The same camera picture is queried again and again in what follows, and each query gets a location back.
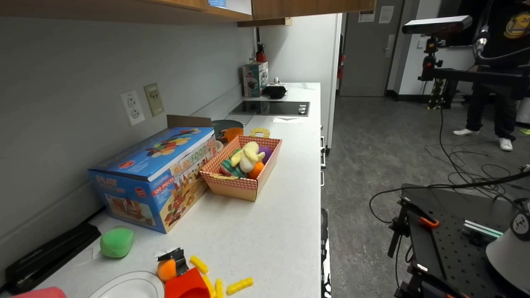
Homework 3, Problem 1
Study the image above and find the orange clamp handle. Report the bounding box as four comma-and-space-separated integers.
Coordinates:
418, 216, 443, 230

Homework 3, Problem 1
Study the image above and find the wooden cabinet door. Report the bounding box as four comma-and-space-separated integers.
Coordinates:
251, 0, 378, 22

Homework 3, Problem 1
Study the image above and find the red bottle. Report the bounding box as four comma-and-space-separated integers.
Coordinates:
254, 43, 269, 65

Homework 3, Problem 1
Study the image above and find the orange plastic cup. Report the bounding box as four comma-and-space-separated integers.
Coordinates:
223, 128, 246, 146

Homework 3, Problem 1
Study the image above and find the green toy vegetable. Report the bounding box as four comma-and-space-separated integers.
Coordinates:
221, 158, 247, 179

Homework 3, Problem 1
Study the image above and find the white blue paper package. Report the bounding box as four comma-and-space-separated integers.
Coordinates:
208, 0, 254, 17

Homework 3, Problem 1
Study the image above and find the black flat device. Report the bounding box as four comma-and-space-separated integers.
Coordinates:
2, 222, 103, 295

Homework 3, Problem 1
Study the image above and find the white wall outlet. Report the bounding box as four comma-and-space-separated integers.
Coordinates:
122, 90, 148, 128

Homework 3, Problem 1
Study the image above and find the teal printed carton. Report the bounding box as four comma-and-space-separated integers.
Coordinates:
241, 62, 272, 100

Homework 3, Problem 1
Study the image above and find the wooden wall cabinet carcass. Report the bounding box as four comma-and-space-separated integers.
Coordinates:
0, 0, 254, 25

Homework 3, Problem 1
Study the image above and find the black glass cooktop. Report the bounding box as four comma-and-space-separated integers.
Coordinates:
231, 100, 312, 118

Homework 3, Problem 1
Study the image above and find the yellow toy banana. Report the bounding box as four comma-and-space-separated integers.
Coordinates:
239, 141, 262, 176

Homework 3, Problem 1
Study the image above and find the green tube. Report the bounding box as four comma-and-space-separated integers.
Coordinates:
463, 219, 506, 240

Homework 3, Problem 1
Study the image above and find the beige switch plate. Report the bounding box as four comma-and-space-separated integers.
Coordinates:
143, 81, 168, 118

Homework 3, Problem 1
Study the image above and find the blue play food box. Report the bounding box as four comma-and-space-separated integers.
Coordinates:
88, 126, 226, 237

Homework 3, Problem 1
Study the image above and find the large orange toy fruit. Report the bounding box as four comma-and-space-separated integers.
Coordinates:
247, 161, 266, 181

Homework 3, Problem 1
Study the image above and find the black pot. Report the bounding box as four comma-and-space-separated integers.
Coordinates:
262, 81, 289, 101

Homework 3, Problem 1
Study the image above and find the orange toy with black band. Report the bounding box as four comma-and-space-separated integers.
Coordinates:
156, 247, 189, 285

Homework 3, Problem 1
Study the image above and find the round white toy plate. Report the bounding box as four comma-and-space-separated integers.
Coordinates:
90, 270, 168, 298

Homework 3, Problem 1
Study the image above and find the black breadboard table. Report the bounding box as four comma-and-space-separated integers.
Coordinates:
387, 184, 530, 298

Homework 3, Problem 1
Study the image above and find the black stereo camera bar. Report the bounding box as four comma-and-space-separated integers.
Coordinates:
403, 14, 474, 37

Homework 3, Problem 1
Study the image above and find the black floor cable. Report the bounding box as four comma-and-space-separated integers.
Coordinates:
368, 164, 530, 229

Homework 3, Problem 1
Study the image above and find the red checkered cardboard basket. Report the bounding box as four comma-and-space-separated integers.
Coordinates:
199, 134, 284, 204

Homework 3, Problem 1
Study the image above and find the green plastic cup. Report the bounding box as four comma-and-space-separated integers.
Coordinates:
98, 227, 136, 262

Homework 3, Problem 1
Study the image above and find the yellow round toy slice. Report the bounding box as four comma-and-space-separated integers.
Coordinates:
249, 126, 274, 139

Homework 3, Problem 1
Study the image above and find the person in black clothes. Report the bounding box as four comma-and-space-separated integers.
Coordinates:
453, 0, 530, 153

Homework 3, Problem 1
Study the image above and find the pink cloth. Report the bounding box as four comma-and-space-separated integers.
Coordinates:
14, 287, 67, 298

